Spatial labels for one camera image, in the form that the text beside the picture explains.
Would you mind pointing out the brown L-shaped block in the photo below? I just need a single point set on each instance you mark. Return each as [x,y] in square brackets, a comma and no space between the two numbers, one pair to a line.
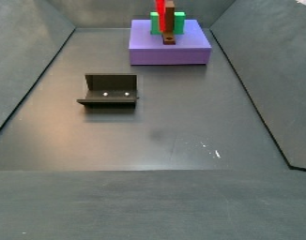
[168,40]

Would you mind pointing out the black angled holder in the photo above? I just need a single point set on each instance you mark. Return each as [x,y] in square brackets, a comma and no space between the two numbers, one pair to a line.
[110,90]

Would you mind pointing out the red stepped peg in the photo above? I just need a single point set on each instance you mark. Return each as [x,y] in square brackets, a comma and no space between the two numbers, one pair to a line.
[160,11]

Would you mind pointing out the green block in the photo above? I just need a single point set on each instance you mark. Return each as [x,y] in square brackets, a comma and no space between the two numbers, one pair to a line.
[179,18]

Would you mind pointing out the purple base board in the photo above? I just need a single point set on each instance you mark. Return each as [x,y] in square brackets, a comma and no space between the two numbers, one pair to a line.
[191,49]

